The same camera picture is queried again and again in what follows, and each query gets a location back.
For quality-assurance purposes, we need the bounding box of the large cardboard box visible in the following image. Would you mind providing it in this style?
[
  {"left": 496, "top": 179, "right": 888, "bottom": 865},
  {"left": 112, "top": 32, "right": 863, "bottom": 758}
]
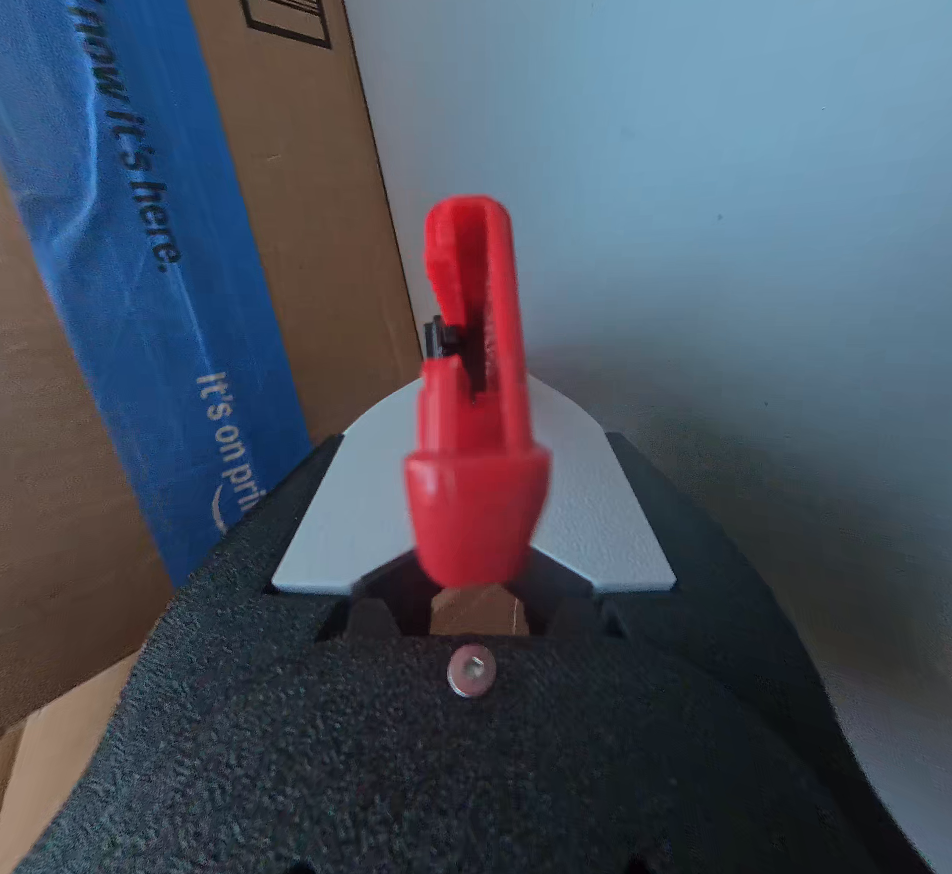
[{"left": 0, "top": 0, "right": 425, "bottom": 838}]

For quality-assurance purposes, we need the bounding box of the red box cutter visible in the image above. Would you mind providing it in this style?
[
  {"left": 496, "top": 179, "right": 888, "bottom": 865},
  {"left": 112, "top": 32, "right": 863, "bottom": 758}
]
[{"left": 402, "top": 193, "right": 555, "bottom": 588}]

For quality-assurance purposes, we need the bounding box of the blue packing tape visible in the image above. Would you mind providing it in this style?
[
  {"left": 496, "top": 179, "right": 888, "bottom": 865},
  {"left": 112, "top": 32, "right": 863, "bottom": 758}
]
[{"left": 0, "top": 0, "right": 313, "bottom": 588}]

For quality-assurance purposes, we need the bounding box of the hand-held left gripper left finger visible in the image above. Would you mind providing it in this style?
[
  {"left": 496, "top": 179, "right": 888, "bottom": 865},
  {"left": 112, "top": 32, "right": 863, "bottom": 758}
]
[{"left": 271, "top": 379, "right": 426, "bottom": 597}]

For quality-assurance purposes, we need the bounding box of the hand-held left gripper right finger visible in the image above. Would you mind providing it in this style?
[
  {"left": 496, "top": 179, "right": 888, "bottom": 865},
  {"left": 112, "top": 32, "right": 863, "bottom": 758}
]
[{"left": 524, "top": 372, "right": 678, "bottom": 597}]

